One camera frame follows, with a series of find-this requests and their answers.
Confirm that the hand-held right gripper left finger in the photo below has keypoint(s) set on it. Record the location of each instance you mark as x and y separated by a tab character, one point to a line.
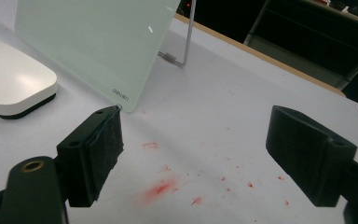
90	155

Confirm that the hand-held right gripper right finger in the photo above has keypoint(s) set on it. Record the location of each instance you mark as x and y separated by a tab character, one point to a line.
310	155

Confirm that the frosted glass writing board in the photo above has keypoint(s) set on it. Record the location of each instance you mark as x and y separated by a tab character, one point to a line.
90	46

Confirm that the white board eraser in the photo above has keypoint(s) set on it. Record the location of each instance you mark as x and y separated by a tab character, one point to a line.
9	81

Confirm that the white paper table cover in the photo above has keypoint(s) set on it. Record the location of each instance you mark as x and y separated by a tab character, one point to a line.
214	109

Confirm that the dark grey metal rack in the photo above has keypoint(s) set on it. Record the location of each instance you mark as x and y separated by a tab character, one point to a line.
307	46

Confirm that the metal board support rod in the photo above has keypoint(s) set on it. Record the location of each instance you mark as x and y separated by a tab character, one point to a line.
189	37

